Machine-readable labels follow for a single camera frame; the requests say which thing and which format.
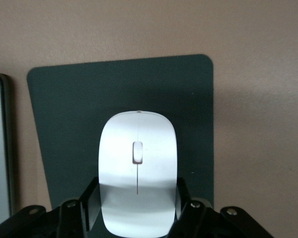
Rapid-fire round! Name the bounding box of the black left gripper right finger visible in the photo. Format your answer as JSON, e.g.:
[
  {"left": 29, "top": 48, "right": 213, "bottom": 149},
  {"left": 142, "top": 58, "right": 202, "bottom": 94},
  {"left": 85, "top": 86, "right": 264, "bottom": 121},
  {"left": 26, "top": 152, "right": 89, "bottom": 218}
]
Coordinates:
[{"left": 168, "top": 177, "right": 275, "bottom": 238}]

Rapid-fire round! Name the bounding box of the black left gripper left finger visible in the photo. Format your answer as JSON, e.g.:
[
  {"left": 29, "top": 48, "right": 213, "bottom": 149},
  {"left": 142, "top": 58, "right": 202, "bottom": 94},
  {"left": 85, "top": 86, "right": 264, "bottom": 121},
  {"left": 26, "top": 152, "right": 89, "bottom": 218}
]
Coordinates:
[{"left": 0, "top": 177, "right": 104, "bottom": 238}]

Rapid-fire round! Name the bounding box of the white computer mouse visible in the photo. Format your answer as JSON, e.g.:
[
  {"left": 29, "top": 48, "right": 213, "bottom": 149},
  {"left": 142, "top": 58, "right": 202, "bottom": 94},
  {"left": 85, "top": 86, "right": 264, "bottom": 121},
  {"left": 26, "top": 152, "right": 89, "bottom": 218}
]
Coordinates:
[{"left": 98, "top": 110, "right": 178, "bottom": 238}]

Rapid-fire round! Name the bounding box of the black mouse pad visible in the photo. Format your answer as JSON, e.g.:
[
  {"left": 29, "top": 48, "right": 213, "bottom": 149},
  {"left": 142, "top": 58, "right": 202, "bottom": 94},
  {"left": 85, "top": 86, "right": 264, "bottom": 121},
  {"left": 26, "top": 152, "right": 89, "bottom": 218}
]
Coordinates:
[{"left": 26, "top": 54, "right": 215, "bottom": 238}]

